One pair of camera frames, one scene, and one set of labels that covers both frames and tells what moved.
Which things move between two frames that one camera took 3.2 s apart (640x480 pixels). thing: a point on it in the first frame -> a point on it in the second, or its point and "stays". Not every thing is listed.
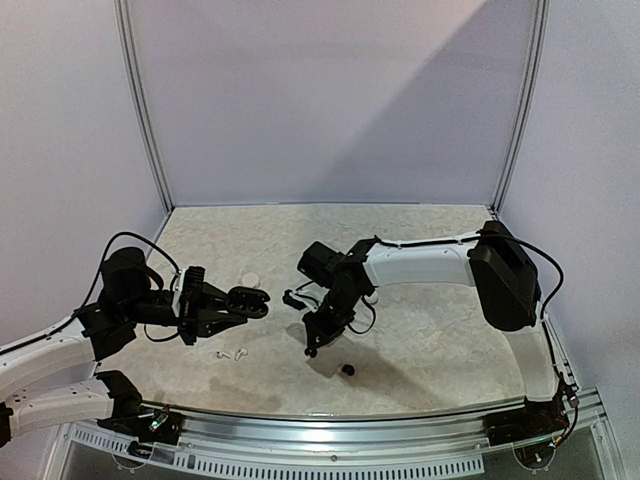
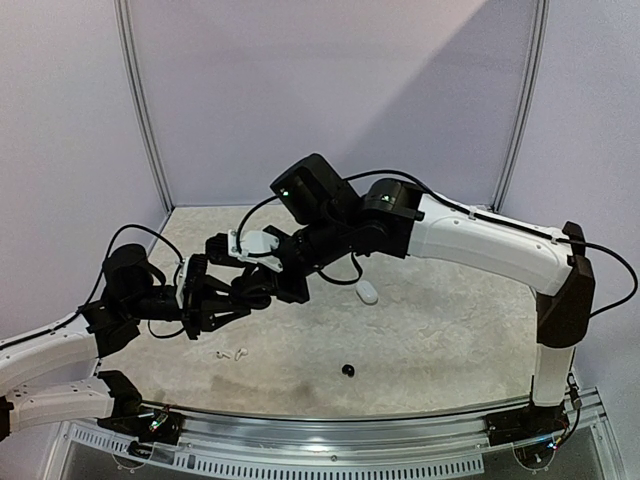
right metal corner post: (530, 103) stays
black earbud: (346, 368) stays
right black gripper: (326, 320) -> (288, 265)
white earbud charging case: (372, 298) stays
